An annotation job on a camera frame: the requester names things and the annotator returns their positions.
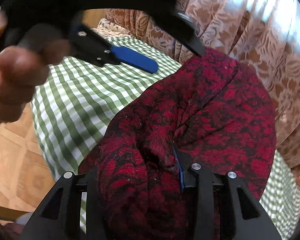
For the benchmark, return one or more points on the person's left hand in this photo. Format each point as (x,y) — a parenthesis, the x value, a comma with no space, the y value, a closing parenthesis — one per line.
(15,80)

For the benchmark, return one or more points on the brown floral curtain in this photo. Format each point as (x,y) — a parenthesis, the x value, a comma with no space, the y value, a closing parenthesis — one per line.
(265,42)

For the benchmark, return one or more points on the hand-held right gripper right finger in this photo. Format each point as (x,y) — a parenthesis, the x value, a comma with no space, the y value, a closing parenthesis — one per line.
(182,180)

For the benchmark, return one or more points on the green checked bed sheet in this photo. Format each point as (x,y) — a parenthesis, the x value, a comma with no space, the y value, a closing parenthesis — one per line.
(82,92)

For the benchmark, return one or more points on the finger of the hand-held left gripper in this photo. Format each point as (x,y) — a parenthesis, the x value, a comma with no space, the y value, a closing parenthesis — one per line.
(135,57)

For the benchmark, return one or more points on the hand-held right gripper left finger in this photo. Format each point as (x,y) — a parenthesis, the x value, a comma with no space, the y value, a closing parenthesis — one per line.
(91,205)

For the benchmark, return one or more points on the red and black knit garment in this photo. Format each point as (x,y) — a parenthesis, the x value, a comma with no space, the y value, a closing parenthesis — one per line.
(202,120)

